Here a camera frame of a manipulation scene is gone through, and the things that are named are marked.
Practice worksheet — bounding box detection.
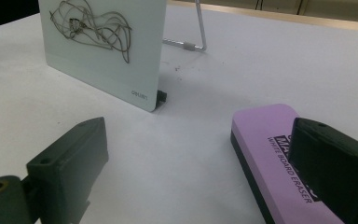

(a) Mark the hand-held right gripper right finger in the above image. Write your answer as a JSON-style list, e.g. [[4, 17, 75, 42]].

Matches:
[[287, 117, 358, 224]]

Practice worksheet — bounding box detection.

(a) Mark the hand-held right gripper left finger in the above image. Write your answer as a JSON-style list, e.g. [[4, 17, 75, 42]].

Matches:
[[26, 116, 110, 224]]

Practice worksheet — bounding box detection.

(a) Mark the purple whiteboard eraser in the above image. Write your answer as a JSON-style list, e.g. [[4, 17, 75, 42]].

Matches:
[[229, 103, 346, 224]]

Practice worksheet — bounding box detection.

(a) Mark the white whiteboard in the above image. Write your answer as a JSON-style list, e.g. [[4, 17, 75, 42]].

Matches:
[[37, 0, 168, 113]]

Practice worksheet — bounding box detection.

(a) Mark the black whiteboard foot clip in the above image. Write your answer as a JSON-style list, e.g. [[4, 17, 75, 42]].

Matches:
[[156, 89, 169, 110]]

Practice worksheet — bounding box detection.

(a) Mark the wooden table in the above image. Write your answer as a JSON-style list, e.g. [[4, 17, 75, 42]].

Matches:
[[167, 0, 358, 34]]

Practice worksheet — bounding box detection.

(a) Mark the metal wire whiteboard stand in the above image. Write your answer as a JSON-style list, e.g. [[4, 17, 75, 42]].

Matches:
[[162, 0, 208, 53]]

